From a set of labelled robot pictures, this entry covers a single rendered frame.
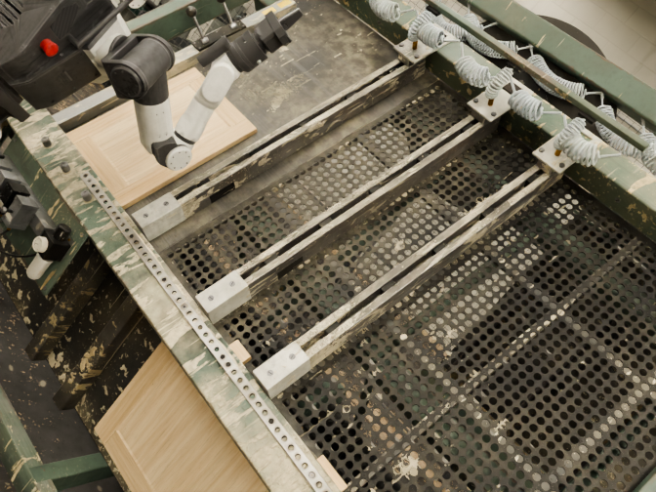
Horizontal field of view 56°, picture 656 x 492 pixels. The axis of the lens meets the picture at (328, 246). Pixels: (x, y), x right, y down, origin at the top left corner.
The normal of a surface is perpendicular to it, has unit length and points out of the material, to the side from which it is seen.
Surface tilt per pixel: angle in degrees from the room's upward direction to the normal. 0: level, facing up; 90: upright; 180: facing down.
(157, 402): 90
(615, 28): 90
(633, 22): 90
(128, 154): 54
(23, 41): 82
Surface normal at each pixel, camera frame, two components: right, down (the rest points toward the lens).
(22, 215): 0.62, 0.65
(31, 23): -0.18, -0.04
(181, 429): -0.47, -0.12
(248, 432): -0.02, -0.54
